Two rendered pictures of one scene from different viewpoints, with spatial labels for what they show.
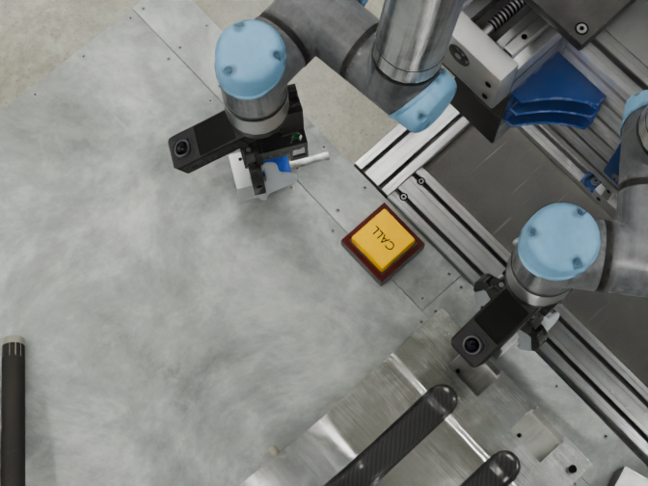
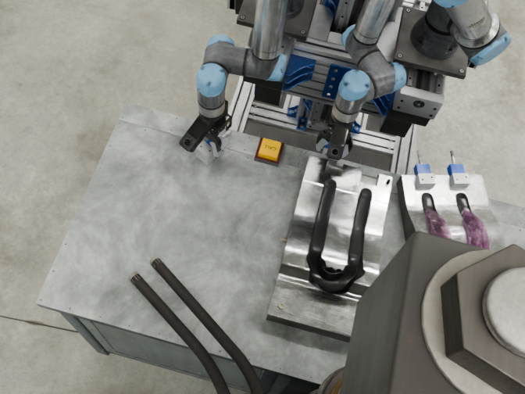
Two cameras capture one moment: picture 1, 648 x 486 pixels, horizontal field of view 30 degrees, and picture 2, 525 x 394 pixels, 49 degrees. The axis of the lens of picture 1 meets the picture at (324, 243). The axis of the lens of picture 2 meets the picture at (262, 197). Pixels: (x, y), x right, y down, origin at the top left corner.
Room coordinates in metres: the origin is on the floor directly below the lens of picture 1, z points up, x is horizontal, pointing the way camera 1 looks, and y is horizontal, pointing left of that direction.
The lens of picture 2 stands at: (-0.23, 0.56, 2.40)
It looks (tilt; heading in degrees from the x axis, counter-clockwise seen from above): 64 degrees down; 317
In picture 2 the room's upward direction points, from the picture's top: 10 degrees clockwise
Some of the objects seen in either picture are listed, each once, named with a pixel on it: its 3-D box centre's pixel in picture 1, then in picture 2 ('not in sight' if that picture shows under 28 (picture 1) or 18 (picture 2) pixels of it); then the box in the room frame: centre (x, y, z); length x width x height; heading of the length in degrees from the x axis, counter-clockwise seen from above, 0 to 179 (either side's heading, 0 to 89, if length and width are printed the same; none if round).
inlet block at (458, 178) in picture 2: not in sight; (455, 168); (0.08, -0.52, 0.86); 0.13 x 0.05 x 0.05; 148
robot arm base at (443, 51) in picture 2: not in sight; (440, 28); (0.42, -0.65, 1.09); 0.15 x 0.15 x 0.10
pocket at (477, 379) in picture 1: (473, 371); (333, 170); (0.27, -0.18, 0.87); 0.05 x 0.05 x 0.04; 41
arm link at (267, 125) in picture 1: (255, 96); (210, 102); (0.56, 0.07, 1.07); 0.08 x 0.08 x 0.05
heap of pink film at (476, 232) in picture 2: not in sight; (459, 244); (-0.12, -0.33, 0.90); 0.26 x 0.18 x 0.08; 148
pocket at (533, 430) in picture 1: (535, 436); (368, 180); (0.19, -0.25, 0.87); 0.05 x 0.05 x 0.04; 41
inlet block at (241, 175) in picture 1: (282, 167); (216, 143); (0.56, 0.05, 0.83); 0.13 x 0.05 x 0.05; 104
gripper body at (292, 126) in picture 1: (265, 123); (212, 118); (0.56, 0.07, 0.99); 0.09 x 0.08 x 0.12; 104
